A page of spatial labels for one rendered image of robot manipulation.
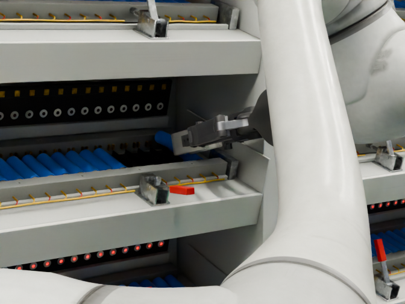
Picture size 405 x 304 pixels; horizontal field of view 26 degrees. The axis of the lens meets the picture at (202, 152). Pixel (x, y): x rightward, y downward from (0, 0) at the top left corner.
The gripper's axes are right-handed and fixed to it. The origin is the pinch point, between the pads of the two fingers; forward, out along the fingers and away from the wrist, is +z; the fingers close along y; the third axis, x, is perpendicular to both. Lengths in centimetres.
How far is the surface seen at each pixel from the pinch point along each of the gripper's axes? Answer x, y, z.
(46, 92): -8.7, 16.8, 8.2
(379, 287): 25.1, -33.0, 2.9
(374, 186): 9.5, -28.6, -3.4
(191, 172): 4.2, 1.7, -0.2
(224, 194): 7.7, -0.9, -3.0
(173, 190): 6.5, 10.1, -7.5
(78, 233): 9.8, 21.1, -3.3
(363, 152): 4.0, -33.5, 2.2
